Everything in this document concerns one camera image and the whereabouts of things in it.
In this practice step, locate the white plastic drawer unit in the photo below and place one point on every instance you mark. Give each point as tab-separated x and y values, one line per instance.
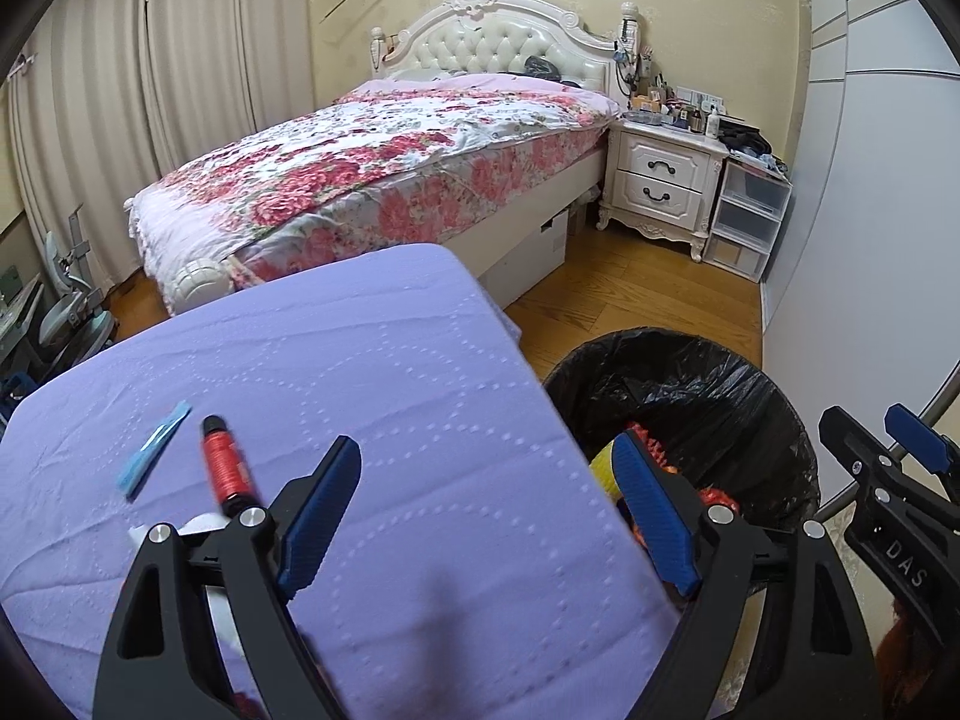
750	209

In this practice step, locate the grey office chair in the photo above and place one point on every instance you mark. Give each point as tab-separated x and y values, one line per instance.
77	326

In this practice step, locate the white nightstand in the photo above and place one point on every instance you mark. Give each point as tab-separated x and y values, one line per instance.
662	183

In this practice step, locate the floral pink bedspread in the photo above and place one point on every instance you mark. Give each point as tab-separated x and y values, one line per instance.
392	162

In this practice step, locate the blue paper packet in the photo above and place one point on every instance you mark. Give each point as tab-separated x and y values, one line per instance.
138	466

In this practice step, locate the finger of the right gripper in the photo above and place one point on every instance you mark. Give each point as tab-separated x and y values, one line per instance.
848	442
931	449

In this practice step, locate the black trash bin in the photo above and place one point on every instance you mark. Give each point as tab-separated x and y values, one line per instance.
703	410

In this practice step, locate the purple table cloth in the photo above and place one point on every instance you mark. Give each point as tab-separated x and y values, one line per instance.
444	550

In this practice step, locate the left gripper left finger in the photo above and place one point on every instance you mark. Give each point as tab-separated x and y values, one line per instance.
309	511

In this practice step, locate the yellow foam fruit net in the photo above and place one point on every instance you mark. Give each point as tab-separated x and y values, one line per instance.
601	467

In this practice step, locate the beige curtains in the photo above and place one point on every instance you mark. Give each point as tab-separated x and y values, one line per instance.
108	96

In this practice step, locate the white sliding wardrobe door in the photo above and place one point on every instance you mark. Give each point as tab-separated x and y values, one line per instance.
861	301

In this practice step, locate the white under-bed box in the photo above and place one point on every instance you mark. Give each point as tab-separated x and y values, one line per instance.
531	261

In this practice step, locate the red bottle black cap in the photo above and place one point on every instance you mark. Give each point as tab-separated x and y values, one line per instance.
232	484

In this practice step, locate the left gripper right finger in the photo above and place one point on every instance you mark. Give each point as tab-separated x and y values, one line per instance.
669	541

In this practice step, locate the bed with white headboard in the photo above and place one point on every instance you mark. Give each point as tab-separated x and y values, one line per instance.
461	37

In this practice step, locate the red foam fruit net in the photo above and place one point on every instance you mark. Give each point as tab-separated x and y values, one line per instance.
687	501

